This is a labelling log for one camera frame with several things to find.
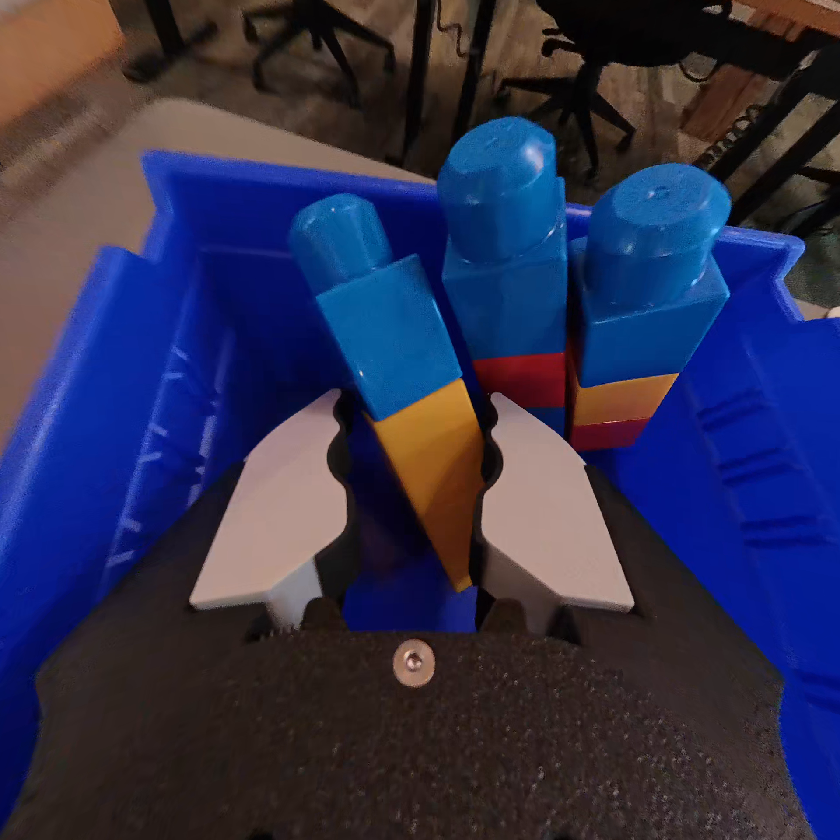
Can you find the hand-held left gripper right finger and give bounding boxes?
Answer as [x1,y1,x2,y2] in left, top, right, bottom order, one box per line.
[468,392,636,614]

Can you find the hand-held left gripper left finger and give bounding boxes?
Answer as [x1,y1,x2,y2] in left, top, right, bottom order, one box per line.
[189,388,360,624]

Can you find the blue plastic bin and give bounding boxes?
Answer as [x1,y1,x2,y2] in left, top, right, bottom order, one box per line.
[0,150,840,840]

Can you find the blue mega block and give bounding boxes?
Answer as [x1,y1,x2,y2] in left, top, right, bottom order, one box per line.
[287,193,463,422]

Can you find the row of mega block towers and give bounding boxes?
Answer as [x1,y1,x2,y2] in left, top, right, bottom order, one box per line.
[436,117,732,452]

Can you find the wooden-edged desk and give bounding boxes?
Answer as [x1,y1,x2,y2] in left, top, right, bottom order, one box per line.
[682,0,840,227]
[0,0,126,126]
[387,0,500,168]

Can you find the black office chair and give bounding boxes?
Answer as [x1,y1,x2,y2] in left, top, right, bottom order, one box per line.
[243,0,398,109]
[495,0,735,177]

